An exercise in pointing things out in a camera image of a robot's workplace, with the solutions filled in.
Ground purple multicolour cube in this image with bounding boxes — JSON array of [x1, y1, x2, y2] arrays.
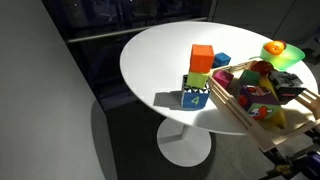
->
[[237, 85, 280, 120]]

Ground black white patterned cube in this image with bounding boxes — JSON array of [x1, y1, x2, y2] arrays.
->
[[268, 71, 305, 104]]

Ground purple handled clamp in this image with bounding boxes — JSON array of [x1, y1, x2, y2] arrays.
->
[[291, 152, 320, 180]]

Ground white table pedestal base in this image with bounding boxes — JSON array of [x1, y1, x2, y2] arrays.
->
[[157, 118, 212, 167]]

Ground dark red plum toy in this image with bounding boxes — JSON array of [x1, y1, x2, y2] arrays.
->
[[279, 40, 287, 49]]

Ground magenta block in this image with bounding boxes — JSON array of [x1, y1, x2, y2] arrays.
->
[[213, 70, 234, 89]]

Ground yellow banana toy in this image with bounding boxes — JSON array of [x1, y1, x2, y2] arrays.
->
[[259, 76, 286, 129]]

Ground green block in tray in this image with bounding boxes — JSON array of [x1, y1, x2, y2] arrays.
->
[[239, 69, 260, 85]]

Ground orange block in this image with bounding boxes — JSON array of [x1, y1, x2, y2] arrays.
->
[[189, 44, 214, 73]]

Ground lime green block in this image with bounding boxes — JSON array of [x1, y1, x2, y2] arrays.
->
[[186, 72, 208, 88]]

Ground wooden tray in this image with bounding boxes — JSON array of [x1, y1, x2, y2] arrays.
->
[[208, 58, 320, 152]]

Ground green plastic bowl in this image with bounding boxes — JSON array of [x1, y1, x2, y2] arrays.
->
[[260, 43, 305, 71]]

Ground orange fruit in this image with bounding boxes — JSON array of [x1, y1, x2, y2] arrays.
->
[[264, 41, 285, 55]]

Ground red tomato toy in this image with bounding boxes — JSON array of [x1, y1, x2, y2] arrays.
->
[[250, 61, 274, 75]]

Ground small blue block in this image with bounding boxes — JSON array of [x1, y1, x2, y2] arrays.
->
[[213, 52, 231, 68]]

